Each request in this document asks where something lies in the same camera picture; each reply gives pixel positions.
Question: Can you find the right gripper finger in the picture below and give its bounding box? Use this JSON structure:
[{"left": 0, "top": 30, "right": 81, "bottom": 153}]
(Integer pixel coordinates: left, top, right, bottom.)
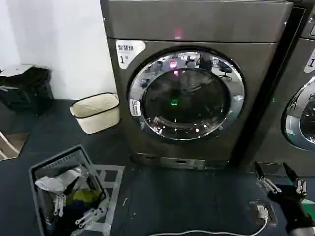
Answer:
[
  {"left": 283, "top": 162, "right": 309, "bottom": 196},
  {"left": 254, "top": 161, "right": 282, "bottom": 194}
]

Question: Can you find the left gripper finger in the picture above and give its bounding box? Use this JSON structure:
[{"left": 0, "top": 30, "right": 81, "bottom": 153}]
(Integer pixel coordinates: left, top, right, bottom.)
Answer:
[
  {"left": 74, "top": 195, "right": 108, "bottom": 225},
  {"left": 53, "top": 178, "right": 77, "bottom": 217}
]

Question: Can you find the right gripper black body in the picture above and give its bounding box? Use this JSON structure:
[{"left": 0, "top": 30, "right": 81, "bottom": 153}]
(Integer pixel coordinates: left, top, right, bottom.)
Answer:
[{"left": 267, "top": 185, "right": 315, "bottom": 227}]

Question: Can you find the dark blue garment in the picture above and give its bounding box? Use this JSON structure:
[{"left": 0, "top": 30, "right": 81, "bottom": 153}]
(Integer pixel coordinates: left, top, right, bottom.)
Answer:
[{"left": 63, "top": 199, "right": 99, "bottom": 236}]

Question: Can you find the olive green garment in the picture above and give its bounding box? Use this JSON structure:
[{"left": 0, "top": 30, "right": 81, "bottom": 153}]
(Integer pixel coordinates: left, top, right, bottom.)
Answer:
[{"left": 71, "top": 188, "right": 101, "bottom": 204}]

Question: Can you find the white grey cloth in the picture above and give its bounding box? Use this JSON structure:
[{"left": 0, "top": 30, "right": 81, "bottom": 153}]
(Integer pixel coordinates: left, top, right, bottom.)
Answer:
[{"left": 34, "top": 165, "right": 90, "bottom": 193}]

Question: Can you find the metal floor socket box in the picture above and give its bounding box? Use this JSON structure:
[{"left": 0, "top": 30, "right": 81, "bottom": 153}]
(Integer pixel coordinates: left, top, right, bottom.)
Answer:
[{"left": 249, "top": 200, "right": 278, "bottom": 227}]

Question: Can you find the grey plastic laundry basket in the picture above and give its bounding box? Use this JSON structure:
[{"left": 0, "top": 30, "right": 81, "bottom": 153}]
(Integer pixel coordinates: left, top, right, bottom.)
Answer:
[{"left": 28, "top": 144, "right": 108, "bottom": 236}]

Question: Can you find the round chrome-rimmed dryer door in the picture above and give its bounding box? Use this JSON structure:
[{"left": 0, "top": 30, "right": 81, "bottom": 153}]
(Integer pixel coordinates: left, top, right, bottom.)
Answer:
[{"left": 281, "top": 76, "right": 315, "bottom": 151}]

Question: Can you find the brown wooden furniture piece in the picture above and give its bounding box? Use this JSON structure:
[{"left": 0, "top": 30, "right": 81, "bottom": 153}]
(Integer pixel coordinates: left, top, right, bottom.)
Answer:
[{"left": 0, "top": 130, "right": 31, "bottom": 161}]

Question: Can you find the grey dryer partly seen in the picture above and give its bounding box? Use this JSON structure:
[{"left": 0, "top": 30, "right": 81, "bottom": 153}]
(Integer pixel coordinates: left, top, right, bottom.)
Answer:
[{"left": 253, "top": 0, "right": 315, "bottom": 177}]

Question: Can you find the round glass dryer door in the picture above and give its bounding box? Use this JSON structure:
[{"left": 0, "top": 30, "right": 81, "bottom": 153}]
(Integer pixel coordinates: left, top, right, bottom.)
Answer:
[{"left": 128, "top": 48, "right": 246, "bottom": 141}]

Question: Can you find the black storage bin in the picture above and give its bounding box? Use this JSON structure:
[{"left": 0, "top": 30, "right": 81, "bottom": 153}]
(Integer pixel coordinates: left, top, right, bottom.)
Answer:
[{"left": 0, "top": 66, "right": 55, "bottom": 117}]

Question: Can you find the small white door sticker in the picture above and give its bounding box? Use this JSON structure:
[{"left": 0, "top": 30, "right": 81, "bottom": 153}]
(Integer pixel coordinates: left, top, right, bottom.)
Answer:
[{"left": 129, "top": 98, "right": 142, "bottom": 117}]

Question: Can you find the white number sticker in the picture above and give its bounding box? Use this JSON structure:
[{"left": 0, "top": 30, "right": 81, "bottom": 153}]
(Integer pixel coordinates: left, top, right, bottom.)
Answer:
[{"left": 115, "top": 39, "right": 146, "bottom": 70}]

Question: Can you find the grey dryer with number label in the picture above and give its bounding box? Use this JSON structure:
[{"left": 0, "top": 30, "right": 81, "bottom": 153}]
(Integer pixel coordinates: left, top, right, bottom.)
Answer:
[{"left": 100, "top": 0, "right": 294, "bottom": 173}]

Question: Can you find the white plug with cable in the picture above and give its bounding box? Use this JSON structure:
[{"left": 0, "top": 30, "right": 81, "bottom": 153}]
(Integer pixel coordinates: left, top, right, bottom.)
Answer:
[{"left": 152, "top": 205, "right": 269, "bottom": 236}]

